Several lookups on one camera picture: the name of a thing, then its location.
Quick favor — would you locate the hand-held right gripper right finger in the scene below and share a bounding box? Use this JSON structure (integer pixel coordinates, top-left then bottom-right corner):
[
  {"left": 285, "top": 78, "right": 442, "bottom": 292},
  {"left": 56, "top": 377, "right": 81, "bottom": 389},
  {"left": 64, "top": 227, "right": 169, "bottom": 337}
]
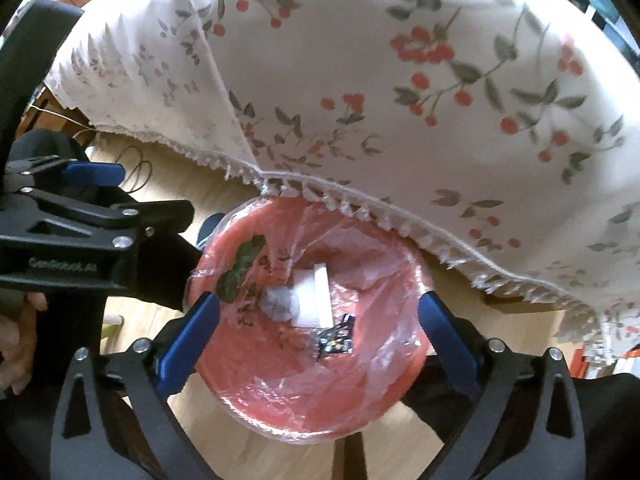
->
[{"left": 417, "top": 291, "right": 588, "bottom": 480}]

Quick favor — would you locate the red trash bin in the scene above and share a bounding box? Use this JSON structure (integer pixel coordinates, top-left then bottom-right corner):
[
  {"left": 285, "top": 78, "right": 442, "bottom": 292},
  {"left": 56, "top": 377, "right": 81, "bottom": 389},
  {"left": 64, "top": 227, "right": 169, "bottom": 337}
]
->
[{"left": 186, "top": 196, "right": 435, "bottom": 446}]

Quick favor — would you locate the white cord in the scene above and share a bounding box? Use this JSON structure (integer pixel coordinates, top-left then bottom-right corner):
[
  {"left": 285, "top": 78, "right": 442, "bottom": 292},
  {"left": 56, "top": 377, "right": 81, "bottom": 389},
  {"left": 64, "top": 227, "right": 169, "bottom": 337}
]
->
[{"left": 27, "top": 102, "right": 98, "bottom": 136}]

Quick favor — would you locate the blue box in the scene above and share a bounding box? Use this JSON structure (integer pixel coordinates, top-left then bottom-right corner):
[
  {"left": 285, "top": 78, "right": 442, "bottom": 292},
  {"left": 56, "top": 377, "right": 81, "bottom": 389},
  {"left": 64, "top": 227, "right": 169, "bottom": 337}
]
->
[{"left": 585, "top": 0, "right": 640, "bottom": 56}]

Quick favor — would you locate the floral bedsheet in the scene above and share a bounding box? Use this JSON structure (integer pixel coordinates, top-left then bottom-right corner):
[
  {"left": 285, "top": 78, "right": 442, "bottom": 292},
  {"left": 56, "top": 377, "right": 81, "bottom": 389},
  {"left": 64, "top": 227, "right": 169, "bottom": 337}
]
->
[{"left": 44, "top": 0, "right": 640, "bottom": 346}]

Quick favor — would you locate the black floor cable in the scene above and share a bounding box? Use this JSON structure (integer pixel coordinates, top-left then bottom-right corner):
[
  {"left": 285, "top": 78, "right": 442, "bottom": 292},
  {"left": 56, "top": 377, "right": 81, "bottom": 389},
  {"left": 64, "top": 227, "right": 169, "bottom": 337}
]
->
[{"left": 122, "top": 145, "right": 156, "bottom": 194}]

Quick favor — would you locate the red plastic bin liner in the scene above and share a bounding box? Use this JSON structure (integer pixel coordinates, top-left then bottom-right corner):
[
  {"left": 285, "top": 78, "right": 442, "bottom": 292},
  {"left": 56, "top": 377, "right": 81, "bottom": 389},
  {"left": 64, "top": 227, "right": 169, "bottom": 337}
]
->
[{"left": 188, "top": 198, "right": 433, "bottom": 443}]

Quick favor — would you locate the person's left hand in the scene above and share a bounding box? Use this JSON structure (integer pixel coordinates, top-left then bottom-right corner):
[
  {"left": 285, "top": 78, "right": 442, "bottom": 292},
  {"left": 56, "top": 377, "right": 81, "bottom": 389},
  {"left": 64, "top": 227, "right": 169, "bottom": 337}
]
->
[{"left": 0, "top": 290, "right": 49, "bottom": 396}]

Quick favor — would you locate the black snack packet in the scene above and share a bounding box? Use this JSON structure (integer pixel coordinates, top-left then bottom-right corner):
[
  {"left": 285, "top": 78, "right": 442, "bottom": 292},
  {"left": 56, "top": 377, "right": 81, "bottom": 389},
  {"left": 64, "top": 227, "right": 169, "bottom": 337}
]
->
[{"left": 314, "top": 315, "right": 357, "bottom": 360}]

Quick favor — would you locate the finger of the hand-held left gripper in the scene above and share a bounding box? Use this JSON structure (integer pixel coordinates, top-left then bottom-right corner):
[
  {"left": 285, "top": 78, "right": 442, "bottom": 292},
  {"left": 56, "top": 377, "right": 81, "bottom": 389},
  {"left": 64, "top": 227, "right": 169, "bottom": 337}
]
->
[
  {"left": 0, "top": 189, "right": 197, "bottom": 252},
  {"left": 4, "top": 156, "right": 126, "bottom": 194}
]

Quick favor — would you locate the grey plastic bag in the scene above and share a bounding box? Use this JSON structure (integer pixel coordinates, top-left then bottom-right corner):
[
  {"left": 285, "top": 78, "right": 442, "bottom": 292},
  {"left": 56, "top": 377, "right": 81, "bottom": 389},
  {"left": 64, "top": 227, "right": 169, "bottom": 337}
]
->
[{"left": 260, "top": 286, "right": 300, "bottom": 321}]

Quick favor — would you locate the dark cloth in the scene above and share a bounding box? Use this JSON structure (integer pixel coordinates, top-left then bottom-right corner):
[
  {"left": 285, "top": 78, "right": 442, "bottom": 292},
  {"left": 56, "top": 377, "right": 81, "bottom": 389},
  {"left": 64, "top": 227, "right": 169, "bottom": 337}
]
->
[{"left": 0, "top": 2, "right": 86, "bottom": 171}]

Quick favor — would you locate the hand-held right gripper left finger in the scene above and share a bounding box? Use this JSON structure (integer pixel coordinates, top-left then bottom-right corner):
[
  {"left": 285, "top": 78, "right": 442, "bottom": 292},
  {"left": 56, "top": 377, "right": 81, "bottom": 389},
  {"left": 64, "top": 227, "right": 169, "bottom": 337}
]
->
[{"left": 50, "top": 292, "right": 223, "bottom": 480}]

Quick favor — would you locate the blue slipper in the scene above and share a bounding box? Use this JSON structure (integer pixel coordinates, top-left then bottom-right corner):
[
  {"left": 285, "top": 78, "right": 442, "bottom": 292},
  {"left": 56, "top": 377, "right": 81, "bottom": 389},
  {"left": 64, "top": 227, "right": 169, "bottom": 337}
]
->
[{"left": 197, "top": 212, "right": 226, "bottom": 252}]

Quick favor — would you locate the orange parcel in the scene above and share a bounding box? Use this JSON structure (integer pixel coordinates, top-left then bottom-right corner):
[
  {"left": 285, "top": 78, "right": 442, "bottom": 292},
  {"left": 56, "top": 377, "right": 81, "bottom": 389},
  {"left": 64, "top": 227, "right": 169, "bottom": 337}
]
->
[{"left": 570, "top": 340, "right": 640, "bottom": 379}]

